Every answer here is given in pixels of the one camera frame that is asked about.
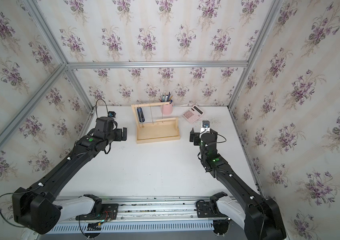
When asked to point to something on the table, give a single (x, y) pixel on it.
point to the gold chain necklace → (161, 105)
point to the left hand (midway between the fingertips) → (121, 130)
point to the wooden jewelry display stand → (157, 131)
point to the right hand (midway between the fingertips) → (204, 129)
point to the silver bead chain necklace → (151, 115)
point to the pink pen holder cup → (167, 110)
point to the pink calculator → (193, 113)
